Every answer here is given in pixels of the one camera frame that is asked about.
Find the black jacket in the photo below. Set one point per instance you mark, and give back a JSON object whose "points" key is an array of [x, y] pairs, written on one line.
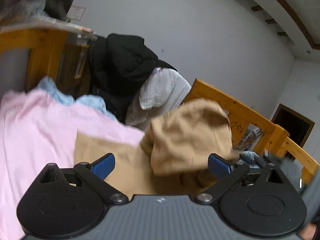
{"points": [[119, 65]]}

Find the light blue blanket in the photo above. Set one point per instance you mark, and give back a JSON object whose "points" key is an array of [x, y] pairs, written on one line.
{"points": [[92, 101]]}

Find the white quilted cloth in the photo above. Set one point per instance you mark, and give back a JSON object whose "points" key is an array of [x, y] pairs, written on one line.
{"points": [[163, 91]]}

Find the wooden bed rail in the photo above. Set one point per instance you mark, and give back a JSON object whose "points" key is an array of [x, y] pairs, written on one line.
{"points": [[274, 139]]}

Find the paper poster on wall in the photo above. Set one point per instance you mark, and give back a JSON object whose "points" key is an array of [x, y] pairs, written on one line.
{"points": [[76, 12]]}

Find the tan coat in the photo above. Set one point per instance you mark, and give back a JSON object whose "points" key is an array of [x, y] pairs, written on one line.
{"points": [[172, 157]]}

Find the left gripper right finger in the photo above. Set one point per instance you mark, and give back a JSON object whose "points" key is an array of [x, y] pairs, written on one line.
{"points": [[228, 174]]}

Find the pink bed sheet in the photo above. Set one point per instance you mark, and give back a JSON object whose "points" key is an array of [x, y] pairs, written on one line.
{"points": [[36, 130]]}

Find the dark bag on shelf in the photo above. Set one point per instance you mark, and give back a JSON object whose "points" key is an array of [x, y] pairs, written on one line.
{"points": [[58, 9]]}

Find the plastic wrapped bundle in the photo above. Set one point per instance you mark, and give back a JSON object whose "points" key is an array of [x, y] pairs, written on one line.
{"points": [[17, 0]]}

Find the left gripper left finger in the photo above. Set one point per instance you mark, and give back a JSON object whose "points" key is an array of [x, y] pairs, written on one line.
{"points": [[92, 176]]}

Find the wooden bed headboard frame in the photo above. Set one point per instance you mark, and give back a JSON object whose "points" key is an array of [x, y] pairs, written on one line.
{"points": [[28, 55]]}

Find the dark doorway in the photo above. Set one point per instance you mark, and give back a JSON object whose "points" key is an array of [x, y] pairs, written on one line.
{"points": [[298, 126]]}

